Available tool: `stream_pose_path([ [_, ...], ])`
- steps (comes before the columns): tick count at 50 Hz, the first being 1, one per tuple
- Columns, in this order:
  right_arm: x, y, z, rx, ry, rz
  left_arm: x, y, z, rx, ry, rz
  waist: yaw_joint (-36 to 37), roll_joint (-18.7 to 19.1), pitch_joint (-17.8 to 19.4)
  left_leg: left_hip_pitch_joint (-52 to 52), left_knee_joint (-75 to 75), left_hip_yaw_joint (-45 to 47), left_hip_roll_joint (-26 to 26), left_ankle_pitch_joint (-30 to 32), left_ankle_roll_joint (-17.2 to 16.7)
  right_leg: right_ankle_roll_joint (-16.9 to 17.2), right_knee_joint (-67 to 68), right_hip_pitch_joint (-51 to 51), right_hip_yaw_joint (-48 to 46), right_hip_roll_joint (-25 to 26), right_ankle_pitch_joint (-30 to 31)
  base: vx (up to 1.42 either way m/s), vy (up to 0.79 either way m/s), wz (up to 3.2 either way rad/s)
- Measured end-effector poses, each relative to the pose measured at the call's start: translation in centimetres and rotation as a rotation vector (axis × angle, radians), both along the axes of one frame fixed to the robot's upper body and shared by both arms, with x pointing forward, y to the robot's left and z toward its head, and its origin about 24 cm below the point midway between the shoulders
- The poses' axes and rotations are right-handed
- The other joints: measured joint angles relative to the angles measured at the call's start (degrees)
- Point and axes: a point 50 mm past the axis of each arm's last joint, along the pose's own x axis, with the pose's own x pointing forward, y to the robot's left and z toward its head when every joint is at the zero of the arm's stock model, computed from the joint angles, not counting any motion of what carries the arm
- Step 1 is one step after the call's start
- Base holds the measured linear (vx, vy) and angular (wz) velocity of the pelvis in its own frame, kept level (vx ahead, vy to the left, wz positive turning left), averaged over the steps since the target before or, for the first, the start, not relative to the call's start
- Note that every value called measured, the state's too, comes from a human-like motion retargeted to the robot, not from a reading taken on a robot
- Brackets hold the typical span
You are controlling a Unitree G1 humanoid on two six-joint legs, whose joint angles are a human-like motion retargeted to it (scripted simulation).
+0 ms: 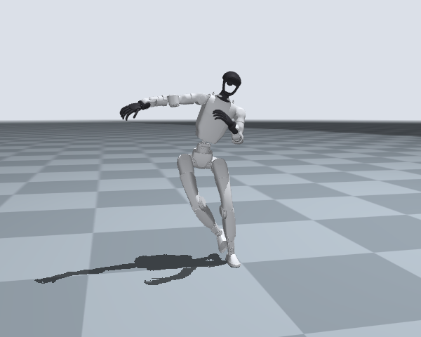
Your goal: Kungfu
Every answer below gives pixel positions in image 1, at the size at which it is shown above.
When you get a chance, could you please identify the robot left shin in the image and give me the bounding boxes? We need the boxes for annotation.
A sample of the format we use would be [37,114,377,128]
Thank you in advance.
[222,207,236,256]

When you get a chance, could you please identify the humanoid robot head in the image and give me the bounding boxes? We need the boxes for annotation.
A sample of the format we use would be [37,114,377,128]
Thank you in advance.
[218,71,241,103]

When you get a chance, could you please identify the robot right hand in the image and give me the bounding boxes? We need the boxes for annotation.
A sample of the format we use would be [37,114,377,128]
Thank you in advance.
[120,100,150,121]

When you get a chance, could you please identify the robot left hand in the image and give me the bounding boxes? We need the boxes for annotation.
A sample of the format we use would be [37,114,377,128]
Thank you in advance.
[213,110,238,134]

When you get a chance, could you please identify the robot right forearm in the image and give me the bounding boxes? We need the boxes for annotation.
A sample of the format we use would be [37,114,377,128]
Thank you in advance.
[142,94,176,109]

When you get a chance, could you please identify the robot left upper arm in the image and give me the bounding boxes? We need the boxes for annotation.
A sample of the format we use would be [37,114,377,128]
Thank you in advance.
[232,106,246,144]

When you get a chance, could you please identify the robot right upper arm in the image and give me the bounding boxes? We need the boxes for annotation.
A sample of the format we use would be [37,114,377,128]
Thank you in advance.
[168,93,210,107]

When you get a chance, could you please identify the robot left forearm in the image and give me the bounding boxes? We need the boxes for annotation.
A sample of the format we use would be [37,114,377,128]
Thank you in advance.
[230,124,243,144]

